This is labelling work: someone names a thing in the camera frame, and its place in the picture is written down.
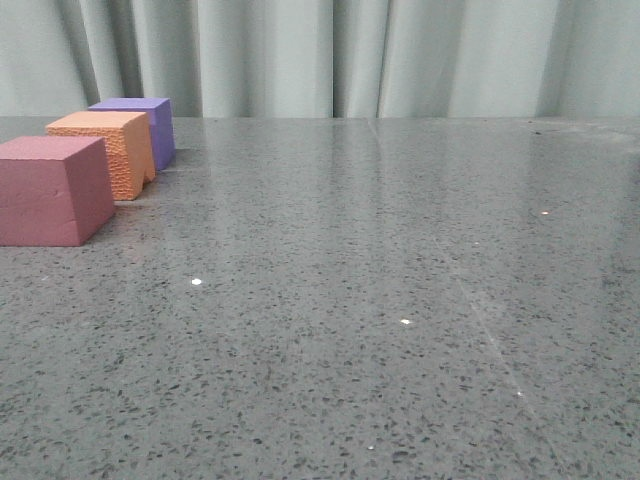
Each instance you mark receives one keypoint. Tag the orange foam cube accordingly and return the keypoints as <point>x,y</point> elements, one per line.
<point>128,145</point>

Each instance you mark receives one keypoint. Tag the purple foam cube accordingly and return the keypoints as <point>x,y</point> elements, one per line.
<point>159,111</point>

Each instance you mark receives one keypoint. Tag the pale green curtain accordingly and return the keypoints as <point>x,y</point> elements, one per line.
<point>315,59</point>

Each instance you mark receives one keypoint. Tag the red foam cube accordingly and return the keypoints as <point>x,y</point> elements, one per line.
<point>55,190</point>

